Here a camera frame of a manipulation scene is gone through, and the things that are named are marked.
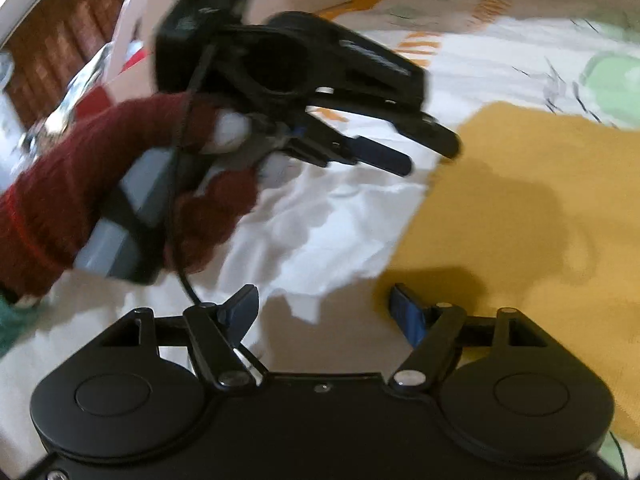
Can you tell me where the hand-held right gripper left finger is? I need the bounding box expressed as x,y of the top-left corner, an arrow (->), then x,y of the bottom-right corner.
101,284 -> 261,391

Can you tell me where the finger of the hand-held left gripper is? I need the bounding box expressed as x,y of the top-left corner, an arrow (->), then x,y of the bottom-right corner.
309,91 -> 462,159
294,119 -> 414,177

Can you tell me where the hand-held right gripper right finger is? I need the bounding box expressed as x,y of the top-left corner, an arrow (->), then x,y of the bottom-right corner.
389,283 -> 549,392

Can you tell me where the yellow small garment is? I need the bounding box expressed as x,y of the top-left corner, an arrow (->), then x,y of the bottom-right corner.
375,101 -> 640,448

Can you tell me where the person's left hand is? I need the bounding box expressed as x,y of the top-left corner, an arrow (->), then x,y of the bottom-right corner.
0,91 -> 260,297

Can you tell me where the white leaf-print duvet cover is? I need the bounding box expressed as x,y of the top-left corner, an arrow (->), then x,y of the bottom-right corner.
0,0 -> 640,461

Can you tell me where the brown wooden cabinet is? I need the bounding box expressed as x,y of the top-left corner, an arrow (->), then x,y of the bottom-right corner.
7,0 -> 138,126

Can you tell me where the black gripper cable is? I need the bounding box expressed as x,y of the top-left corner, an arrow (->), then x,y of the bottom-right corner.
147,0 -> 266,381

